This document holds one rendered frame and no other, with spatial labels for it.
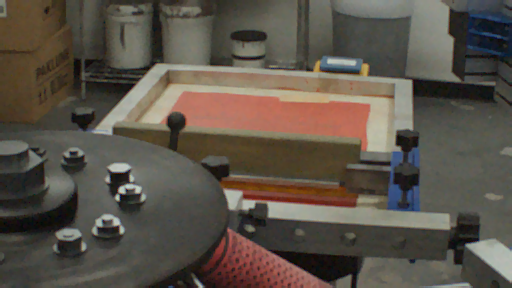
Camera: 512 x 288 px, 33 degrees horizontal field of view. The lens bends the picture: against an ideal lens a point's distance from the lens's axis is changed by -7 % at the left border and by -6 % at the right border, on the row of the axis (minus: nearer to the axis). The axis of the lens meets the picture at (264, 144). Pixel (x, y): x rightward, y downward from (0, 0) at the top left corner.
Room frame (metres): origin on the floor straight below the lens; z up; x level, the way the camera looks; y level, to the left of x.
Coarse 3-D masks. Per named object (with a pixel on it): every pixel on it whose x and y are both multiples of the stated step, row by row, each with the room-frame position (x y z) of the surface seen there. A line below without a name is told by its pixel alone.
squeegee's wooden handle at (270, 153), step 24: (192, 144) 1.37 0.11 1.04; (216, 144) 1.37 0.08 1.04; (240, 144) 1.36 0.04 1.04; (264, 144) 1.36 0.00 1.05; (288, 144) 1.35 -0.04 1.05; (312, 144) 1.35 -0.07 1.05; (336, 144) 1.34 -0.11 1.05; (360, 144) 1.34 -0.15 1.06; (240, 168) 1.36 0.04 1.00; (264, 168) 1.36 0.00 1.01; (288, 168) 1.35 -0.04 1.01; (312, 168) 1.35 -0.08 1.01; (336, 168) 1.34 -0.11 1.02
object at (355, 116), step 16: (272, 112) 1.78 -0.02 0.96; (288, 112) 1.78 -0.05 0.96; (304, 112) 1.79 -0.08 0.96; (320, 112) 1.79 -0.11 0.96; (336, 112) 1.79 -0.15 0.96; (352, 112) 1.79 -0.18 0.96; (368, 112) 1.80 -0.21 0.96; (352, 128) 1.70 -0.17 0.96; (256, 192) 1.38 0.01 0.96; (272, 192) 1.38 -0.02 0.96
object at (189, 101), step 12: (180, 96) 1.88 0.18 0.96; (192, 96) 1.88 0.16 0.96; (204, 96) 1.88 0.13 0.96; (216, 96) 1.88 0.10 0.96; (228, 96) 1.88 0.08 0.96; (240, 96) 1.88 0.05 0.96; (252, 96) 1.89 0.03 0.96; (264, 96) 1.89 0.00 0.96; (180, 108) 1.80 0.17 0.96; (192, 108) 1.80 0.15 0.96; (204, 108) 1.80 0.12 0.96; (216, 108) 1.80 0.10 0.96; (228, 108) 1.80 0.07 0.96; (240, 108) 1.80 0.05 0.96; (252, 108) 1.80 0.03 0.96; (264, 108) 1.81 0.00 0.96
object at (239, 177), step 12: (228, 180) 1.35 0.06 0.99; (240, 180) 1.35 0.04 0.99; (252, 180) 1.35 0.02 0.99; (264, 180) 1.34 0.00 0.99; (276, 180) 1.34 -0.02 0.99; (288, 180) 1.34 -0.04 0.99; (300, 180) 1.34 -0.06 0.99; (312, 180) 1.34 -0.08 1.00; (324, 180) 1.34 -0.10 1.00; (336, 180) 1.34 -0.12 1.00
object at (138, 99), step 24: (168, 72) 1.97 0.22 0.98; (192, 72) 1.97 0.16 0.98; (216, 72) 1.96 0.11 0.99; (240, 72) 1.95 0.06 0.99; (264, 72) 1.95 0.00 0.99; (288, 72) 1.96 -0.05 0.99; (312, 72) 1.96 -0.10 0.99; (144, 96) 1.78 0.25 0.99; (384, 96) 1.90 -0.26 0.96; (408, 96) 1.81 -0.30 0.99; (120, 120) 1.62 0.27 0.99; (408, 120) 1.65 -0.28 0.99
